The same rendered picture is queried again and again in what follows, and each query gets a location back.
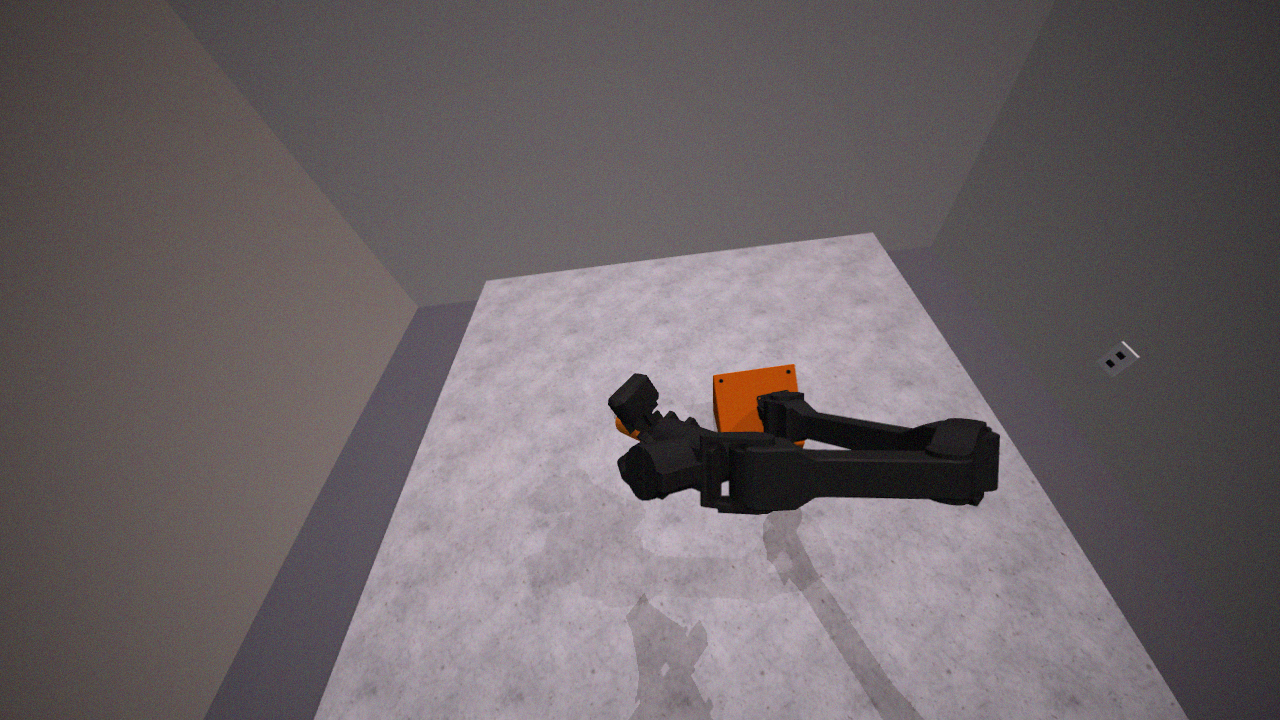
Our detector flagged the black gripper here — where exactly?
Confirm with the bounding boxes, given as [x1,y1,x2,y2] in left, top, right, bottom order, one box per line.
[608,373,699,441]

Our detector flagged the orange knob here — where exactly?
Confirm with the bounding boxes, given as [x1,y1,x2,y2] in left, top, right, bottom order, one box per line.
[614,416,641,441]

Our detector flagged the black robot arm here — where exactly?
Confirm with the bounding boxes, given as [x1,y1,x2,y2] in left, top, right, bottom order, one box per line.
[617,389,1000,515]

